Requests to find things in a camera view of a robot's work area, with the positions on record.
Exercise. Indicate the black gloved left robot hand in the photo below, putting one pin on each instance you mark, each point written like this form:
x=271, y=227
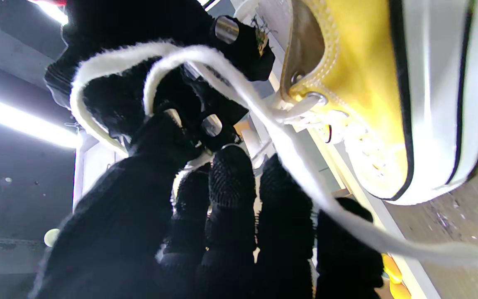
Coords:
x=131, y=232

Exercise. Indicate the yellow sneaker with spread lace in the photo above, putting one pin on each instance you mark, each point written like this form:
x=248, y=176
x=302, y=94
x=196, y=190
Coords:
x=367, y=83

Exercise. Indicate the white ceiling light tube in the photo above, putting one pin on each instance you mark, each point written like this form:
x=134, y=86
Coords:
x=19, y=120
x=54, y=9

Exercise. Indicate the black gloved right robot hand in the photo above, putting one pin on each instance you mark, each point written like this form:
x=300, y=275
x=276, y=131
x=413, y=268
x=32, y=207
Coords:
x=147, y=25

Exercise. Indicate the long white spread shoelace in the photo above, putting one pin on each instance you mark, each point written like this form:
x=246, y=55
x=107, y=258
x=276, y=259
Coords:
x=297, y=158

